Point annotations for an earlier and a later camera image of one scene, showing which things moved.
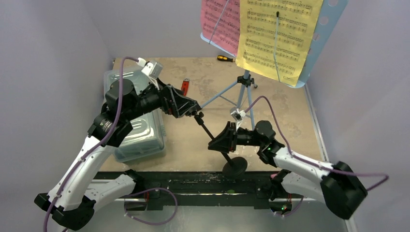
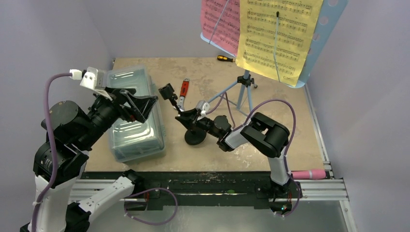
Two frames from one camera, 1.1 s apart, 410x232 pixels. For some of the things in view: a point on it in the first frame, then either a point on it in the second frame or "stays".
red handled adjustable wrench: [184, 86] stays
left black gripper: [172, 101] to [139, 107]
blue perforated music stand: [330, 12] stays
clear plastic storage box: [147, 139] stays
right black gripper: [233, 137] to [195, 116]
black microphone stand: [236, 166] to [167, 92]
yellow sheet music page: [275, 36] stays
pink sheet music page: [221, 22] stays
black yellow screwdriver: [221, 58] stays
